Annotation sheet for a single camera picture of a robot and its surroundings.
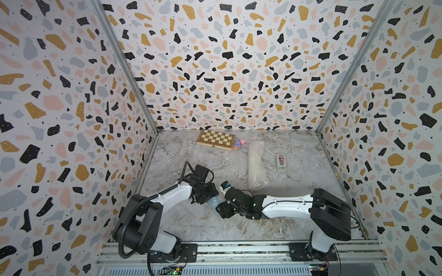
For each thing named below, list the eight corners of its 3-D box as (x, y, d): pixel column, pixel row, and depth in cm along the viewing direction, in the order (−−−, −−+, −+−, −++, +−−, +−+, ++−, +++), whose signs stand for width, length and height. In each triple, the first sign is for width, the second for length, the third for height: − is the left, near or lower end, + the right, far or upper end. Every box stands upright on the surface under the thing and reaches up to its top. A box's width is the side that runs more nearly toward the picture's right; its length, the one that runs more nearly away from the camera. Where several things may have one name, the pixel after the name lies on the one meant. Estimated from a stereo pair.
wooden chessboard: (196, 143, 116) (195, 141, 114) (202, 131, 124) (202, 128, 122) (232, 151, 113) (232, 148, 111) (236, 137, 120) (236, 135, 118)
